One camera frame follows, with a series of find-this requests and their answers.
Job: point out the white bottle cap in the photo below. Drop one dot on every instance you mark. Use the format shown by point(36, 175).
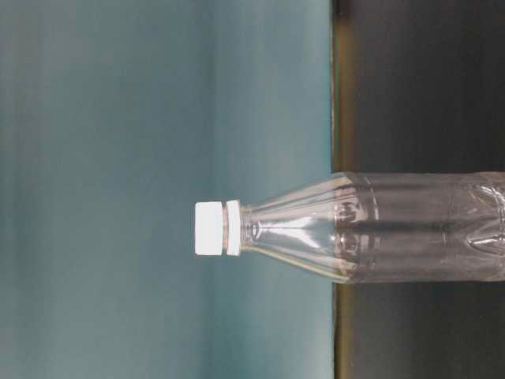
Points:
point(209, 228)

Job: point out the clear plastic bottle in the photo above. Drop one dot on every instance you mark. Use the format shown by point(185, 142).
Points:
point(380, 228)

